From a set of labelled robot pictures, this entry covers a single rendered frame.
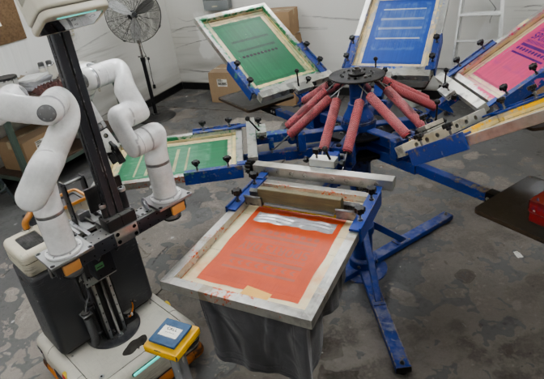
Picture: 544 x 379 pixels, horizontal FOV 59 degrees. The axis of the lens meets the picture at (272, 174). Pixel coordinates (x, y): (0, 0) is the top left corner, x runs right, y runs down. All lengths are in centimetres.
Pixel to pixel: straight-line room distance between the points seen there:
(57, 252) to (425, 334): 195
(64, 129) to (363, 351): 191
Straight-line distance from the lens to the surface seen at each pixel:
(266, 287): 171
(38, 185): 160
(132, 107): 184
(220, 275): 180
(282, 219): 203
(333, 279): 166
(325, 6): 617
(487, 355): 283
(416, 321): 294
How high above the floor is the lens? 206
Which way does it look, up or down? 27 degrees down
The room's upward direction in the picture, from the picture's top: 7 degrees counter-clockwise
